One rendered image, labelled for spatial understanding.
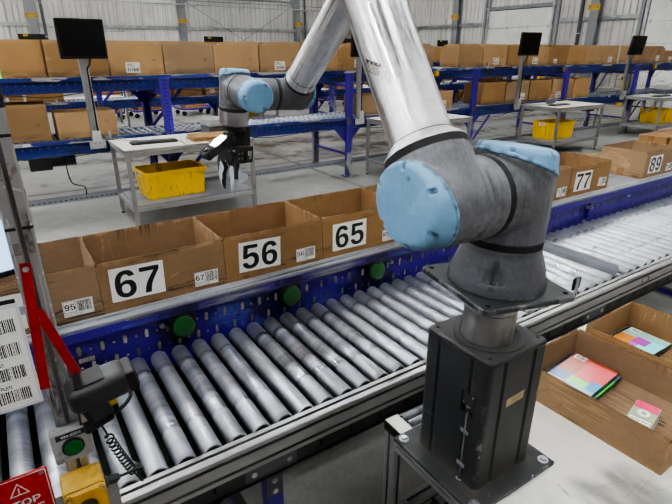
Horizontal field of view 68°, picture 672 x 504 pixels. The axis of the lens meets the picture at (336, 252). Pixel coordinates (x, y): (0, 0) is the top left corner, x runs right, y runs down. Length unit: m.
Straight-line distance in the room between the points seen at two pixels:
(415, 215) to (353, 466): 1.64
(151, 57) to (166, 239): 4.41
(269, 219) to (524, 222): 1.33
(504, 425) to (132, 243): 1.36
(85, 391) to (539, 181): 0.87
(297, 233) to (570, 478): 1.12
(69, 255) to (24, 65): 4.28
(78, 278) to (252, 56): 5.26
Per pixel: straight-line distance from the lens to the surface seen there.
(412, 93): 0.87
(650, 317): 1.94
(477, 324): 1.04
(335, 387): 1.46
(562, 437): 1.41
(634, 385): 1.67
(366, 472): 2.27
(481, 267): 0.96
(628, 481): 1.37
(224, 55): 6.48
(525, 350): 1.08
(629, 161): 3.71
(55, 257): 1.89
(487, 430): 1.11
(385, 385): 1.47
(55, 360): 1.03
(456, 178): 0.80
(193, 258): 1.68
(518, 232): 0.95
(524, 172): 0.92
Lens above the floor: 1.63
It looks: 22 degrees down
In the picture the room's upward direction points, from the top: straight up
